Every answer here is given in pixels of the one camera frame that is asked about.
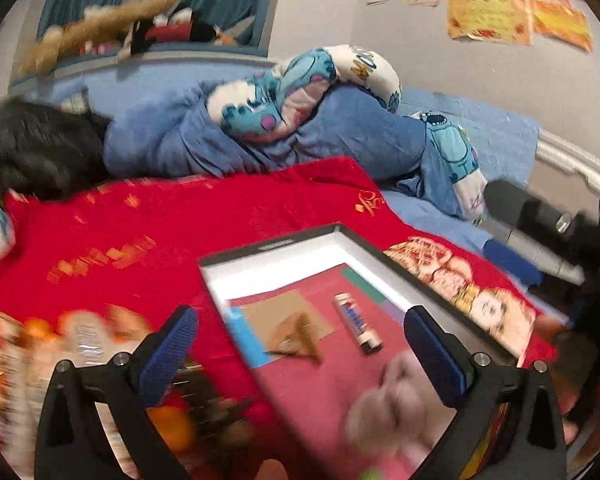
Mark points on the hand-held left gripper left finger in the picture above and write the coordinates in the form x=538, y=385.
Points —
x=167, y=355

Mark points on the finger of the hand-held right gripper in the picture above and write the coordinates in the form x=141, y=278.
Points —
x=524, y=210
x=509, y=260

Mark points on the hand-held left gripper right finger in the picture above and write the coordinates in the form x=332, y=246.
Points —
x=432, y=357

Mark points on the pink white fluffy hair claw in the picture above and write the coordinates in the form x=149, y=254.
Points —
x=399, y=400

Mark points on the white printed tube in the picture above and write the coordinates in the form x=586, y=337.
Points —
x=357, y=322

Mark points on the beige triangular snack packet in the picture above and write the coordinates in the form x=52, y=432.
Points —
x=295, y=340

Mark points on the black rimmed white box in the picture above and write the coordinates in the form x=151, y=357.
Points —
x=280, y=250

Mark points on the pile of mandarin oranges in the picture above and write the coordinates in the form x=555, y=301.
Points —
x=172, y=425

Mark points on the blue padded headboard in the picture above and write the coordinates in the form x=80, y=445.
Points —
x=479, y=125

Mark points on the red printed blanket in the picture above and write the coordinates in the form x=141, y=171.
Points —
x=180, y=220

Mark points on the blue cartoon print duvet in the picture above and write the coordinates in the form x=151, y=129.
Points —
x=305, y=135

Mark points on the black puffer jacket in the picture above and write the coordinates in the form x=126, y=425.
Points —
x=30, y=150

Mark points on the blue window seat cushion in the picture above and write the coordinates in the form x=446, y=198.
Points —
x=180, y=54

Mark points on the black red mouse plush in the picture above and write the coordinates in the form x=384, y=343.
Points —
x=180, y=30

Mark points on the brown plush dog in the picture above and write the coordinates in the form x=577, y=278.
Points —
x=95, y=30

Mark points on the white bed frame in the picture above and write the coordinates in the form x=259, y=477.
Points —
x=569, y=160

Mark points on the yellow orange wall certificate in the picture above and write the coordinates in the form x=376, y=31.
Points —
x=562, y=25

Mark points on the large yellow wall certificate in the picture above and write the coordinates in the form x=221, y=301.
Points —
x=489, y=17

